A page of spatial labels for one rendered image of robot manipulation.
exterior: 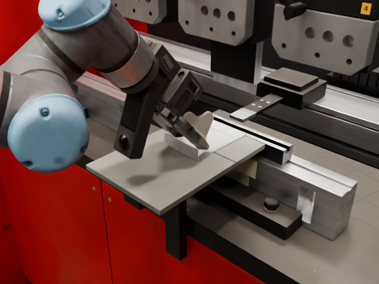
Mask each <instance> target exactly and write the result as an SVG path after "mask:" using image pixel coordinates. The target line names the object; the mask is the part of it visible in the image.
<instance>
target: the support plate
mask: <svg viewBox="0 0 379 284"><path fill-rule="evenodd" d="M164 132H165V133H167V134H169V135H171V136H172V134H170V133H169V132H167V131H165V130H163V129H160V130H158V131H156V132H154V133H152V134H150V135H148V136H147V141H146V144H145V147H144V151H143V155H142V158H140V159H129V158H127V157H126V156H124V155H123V154H121V153H120V152H118V151H114V152H112V153H110V154H107V155H106V156H104V157H102V158H99V159H97V160H95V161H93V162H91V163H88V164H87V165H86V169H87V170H88V171H90V172H91V173H93V174H94V175H96V176H98V177H99V178H101V179H102V180H104V181H106V182H107V183H109V184H110V185H112V186H114V187H115V188H117V189H118V190H120V191H121V192H123V193H125V194H126V195H128V196H129V197H131V198H133V199H134V200H136V201H138V202H139V203H141V204H142V205H144V206H145V207H147V208H149V209H150V210H152V211H153V212H155V213H157V214H158V215H160V216H161V215H162V214H164V213H165V212H167V211H169V210H170V209H172V208H173V207H175V206H176V205H178V204H180V203H181V202H183V201H184V200H185V199H187V198H189V197H190V196H192V195H193V194H195V193H197V192H198V191H200V190H201V189H202V188H204V187H206V186H207V185H209V184H210V183H212V182H214V181H215V180H217V179H218V178H220V177H221V176H223V175H224V174H226V173H228V172H229V171H231V170H232V169H234V168H235V167H237V166H238V165H240V164H242V163H243V162H245V161H246V160H247V159H249V158H251V157H252V156H254V155H255V154H257V153H259V152H260V151H262V150H263V149H264V148H265V144H264V143H261V142H259V141H256V140H254V139H251V138H249V137H246V136H243V137H242V138H240V139H238V140H236V141H234V142H232V143H231V144H228V145H226V146H225V147H223V148H220V149H219V150H217V151H215V152H216V153H218V154H221V155H223V156H225V157H227V158H229V159H231V160H234V161H236V163H234V162H232V161H230V160H228V159H226V158H223V157H221V156H219V155H217V154H215V153H211V154H209V155H208V156H206V157H204V158H202V159H200V160H198V161H197V160H195V159H193V158H192V157H190V156H188V155H186V154H184V153H182V152H180V151H178V150H176V149H175V148H173V147H171V146H169V145H167V144H165V143H164Z"/></svg>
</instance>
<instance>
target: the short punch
mask: <svg viewBox="0 0 379 284"><path fill-rule="evenodd" d="M262 54H263V41H259V42H257V43H254V44H252V45H247V44H244V43H242V44H240V45H237V46H233V45H229V44H226V43H222V42H217V41H214V40H211V61H210V70H211V72H213V80H214V81H217V82H220V83H223V84H225V85H229V86H232V87H235V88H238V89H241V90H244V91H247V92H250V93H253V94H257V84H258V83H259V82H260V80H261V67H262Z"/></svg>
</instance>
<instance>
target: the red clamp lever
mask: <svg viewBox="0 0 379 284"><path fill-rule="evenodd" d="M281 2H282V3H283V5H284V6H285V8H284V11H283V13H284V16H285V17H286V18H287V19H292V18H294V17H297V16H300V15H303V14H304V12H305V11H306V10H307V5H306V4H303V3H302V2H297V3H295V2H294V1H293V0H281Z"/></svg>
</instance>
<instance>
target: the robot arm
mask: <svg viewBox="0 0 379 284"><path fill-rule="evenodd" d="M38 13H39V16H40V18H41V19H42V20H43V23H44V24H43V25H42V26H41V28H40V29H39V30H38V31H37V32H36V34H34V35H33V36H32V37H31V38H30V39H29V40H28V41H27V42H26V43H25V44H24V45H23V46H22V47H21V48H19V49H18V50H17V51H16V52H15V53H14V54H13V55H12V56H11V57H10V58H9V59H8V60H7V61H6V62H5V63H4V64H2V65H0V148H6V149H10V150H11V151H12V153H13V154H14V156H15V157H16V159H17V160H18V161H19V162H20V163H21V164H22V165H24V166H25V167H27V168H28V169H30V170H32V171H35V172H41V173H54V172H59V171H63V170H65V169H67V168H69V167H71V166H73V165H74V164H75V163H76V162H77V161H79V160H80V158H81V157H82V156H83V154H84V153H85V151H86V149H87V148H88V144H89V137H90V133H89V127H88V125H87V122H86V114H85V111H84V109H83V107H82V105H81V104H80V103H79V102H78V101H77V98H76V96H75V94H74V92H73V90H72V88H71V85H72V84H74V83H75V81H76V80H78V79H79V77H81V76H82V75H83V74H84V73H85V72H86V70H87V69H88V68H89V67H90V66H91V65H92V66H93V67H94V68H95V69H96V70H97V71H98V72H99V73H100V74H102V75H103V76H104V77H105V78H106V79H107V80H109V81H110V83H111V84H113V85H114V86H116V87H118V88H119V89H120V90H121V91H122V92H124V93H126V98H125V102H124V107H123V110H122V114H121V119H120V123H119V126H118V130H117V135H116V139H115V142H114V146H113V147H114V149H115V150H116V151H118V152H120V153H121V154H123V155H124V156H126V157H127V158H129V159H140V158H142V155H143V151H144V147H145V144H146V141H147V136H148V133H149V128H150V125H151V122H152V120H154V121H155V122H156V123H157V124H159V125H160V126H161V127H162V128H164V129H165V130H166V131H167V132H169V133H170V134H172V135H173V136H174V137H183V136H184V137H185V138H186V139H188V140H189V142H191V143H192V144H193V145H194V146H195V147H196V148H197V149H203V150H208V149H209V147H210V146H209V144H208V143H207V142H206V137H207V134H208V132H209V129H210V126H211V124H212V122H213V119H214V116H213V114H212V112H210V111H207V112H205V113H203V114H202V115H200V116H196V115H195V114H193V113H192V112H187V113H185V114H184V115H183V116H182V117H181V115H182V114H183V112H184V111H185V109H186V107H189V105H190V103H191V102H192V100H193V99H195V100H197V99H198V98H199V96H200V95H201V93H202V92H203V90H204V88H203V87H202V85H201V84H200V83H199V81H198V80H197V79H196V78H195V77H194V75H193V74H192V73H191V72H190V71H189V70H187V69H183V68H182V67H181V66H180V65H179V64H178V63H177V61H176V60H175V59H174V58H173V57H172V55H171V54H170V53H169V52H168V50H167V49H166V48H165V47H164V45H163V44H160V43H154V42H152V41H150V40H148V39H146V40H145V41H144V39H143V38H142V37H141V36H140V35H139V34H138V33H137V32H136V31H135V30H134V29H133V27H132V26H131V25H130V24H129V23H128V22H127V21H126V19H125V18H124V17H123V16H122V15H121V14H120V12H119V11H118V10H117V9H116V8H115V6H114V5H113V4H112V3H111V0H40V2H39V6H38ZM192 79H193V80H194V81H195V82H196V83H197V85H198V86H199V87H197V86H196V84H195V83H194V82H193V80H192Z"/></svg>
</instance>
